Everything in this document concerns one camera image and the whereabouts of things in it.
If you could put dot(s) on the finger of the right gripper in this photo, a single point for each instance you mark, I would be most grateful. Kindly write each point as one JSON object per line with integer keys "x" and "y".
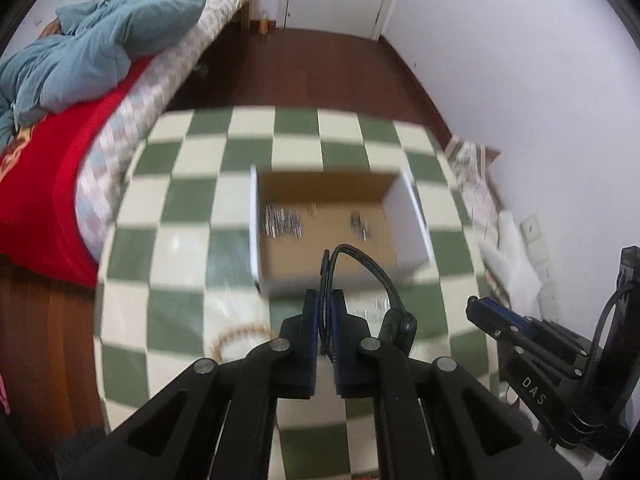
{"x": 546, "y": 341}

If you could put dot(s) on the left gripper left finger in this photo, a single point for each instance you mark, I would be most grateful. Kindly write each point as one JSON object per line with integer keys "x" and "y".
{"x": 213, "y": 421}

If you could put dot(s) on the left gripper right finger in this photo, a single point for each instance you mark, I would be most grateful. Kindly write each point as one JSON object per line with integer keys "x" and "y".
{"x": 435, "y": 420}

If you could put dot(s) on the black hair band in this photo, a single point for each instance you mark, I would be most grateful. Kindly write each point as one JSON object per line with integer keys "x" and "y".
{"x": 399, "y": 325}

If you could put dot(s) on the white power strip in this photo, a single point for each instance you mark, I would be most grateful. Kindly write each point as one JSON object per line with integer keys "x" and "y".
{"x": 539, "y": 256}

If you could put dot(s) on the white plastic bag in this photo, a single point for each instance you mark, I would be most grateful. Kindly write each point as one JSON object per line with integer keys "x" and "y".
{"x": 509, "y": 263}

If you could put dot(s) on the green checkered tablecloth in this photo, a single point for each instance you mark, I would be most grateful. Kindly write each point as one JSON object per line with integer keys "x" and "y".
{"x": 175, "y": 269}

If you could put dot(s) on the floral fabric cloth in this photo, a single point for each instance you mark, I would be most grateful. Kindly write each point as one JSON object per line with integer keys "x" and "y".
{"x": 470, "y": 163}

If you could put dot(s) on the pink slipper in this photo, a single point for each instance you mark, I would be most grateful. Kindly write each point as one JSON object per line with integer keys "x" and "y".
{"x": 4, "y": 398}

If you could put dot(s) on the white cardboard box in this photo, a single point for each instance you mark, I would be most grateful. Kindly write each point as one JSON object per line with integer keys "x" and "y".
{"x": 296, "y": 215}

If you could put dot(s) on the red bed blanket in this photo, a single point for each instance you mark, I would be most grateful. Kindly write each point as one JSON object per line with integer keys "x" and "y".
{"x": 39, "y": 169}

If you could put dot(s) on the teal blue duvet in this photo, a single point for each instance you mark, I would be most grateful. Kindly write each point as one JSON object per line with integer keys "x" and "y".
{"x": 89, "y": 56}

